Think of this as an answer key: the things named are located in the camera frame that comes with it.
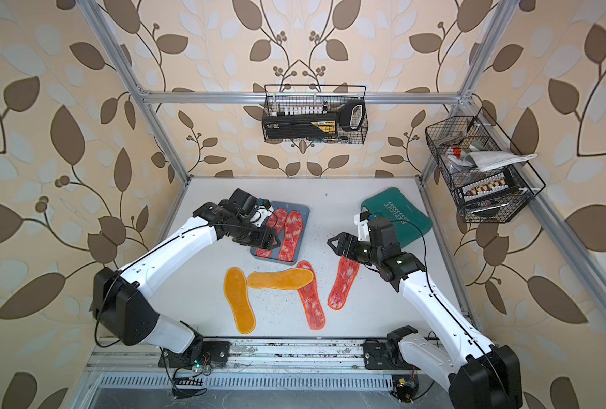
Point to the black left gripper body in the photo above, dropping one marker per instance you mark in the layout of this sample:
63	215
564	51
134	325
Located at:
258	237

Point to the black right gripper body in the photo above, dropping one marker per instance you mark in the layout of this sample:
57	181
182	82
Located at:
367	253

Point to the red insole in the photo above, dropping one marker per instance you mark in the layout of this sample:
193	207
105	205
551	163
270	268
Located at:
276	221
293	228
310	300
346	274

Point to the yellow insole vertical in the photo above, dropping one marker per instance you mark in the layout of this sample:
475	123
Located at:
236	292

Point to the yellow insole horizontal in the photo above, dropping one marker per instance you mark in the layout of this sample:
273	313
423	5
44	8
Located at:
287	280

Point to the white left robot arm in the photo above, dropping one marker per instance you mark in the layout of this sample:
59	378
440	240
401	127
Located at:
121	298

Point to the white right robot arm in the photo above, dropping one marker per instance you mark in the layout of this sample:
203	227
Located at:
474	371

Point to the black yellow tool box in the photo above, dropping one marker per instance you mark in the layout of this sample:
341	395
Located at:
316	127

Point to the green plastic tool case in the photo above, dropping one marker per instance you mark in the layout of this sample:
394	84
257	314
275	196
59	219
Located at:
409	222

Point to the socket bit set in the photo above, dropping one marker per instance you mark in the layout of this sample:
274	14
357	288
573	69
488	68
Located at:
494	185

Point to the white folded paper bag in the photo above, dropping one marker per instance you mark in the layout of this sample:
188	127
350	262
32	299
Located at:
492	160

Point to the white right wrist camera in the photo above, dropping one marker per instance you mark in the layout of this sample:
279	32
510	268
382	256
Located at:
361	220

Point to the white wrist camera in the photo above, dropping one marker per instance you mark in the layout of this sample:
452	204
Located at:
361	220
263	212

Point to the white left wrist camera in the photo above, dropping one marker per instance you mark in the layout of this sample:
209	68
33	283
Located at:
263	212

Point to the black wire basket back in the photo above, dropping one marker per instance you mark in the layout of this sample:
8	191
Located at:
347	101

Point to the black wire basket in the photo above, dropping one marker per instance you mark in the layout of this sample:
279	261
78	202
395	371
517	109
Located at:
451	140
347	101

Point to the black wire basket right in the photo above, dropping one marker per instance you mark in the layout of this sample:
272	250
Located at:
451	140

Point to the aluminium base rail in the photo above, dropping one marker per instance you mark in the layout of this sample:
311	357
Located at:
282	364

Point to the aluminium frame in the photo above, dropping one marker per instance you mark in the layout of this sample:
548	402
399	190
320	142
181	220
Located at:
565	239

